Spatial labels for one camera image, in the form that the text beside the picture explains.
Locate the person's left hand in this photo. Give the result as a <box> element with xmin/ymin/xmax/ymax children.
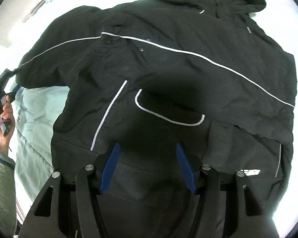
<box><xmin>0</xmin><ymin>96</ymin><xmax>15</xmax><ymax>155</ymax></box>

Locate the green sleeved left forearm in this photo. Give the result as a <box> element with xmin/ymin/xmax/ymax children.
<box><xmin>0</xmin><ymin>151</ymin><xmax>17</xmax><ymax>236</ymax></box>

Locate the black hooded jacket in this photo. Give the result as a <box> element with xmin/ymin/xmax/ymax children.
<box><xmin>16</xmin><ymin>0</ymin><xmax>297</xmax><ymax>237</ymax></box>

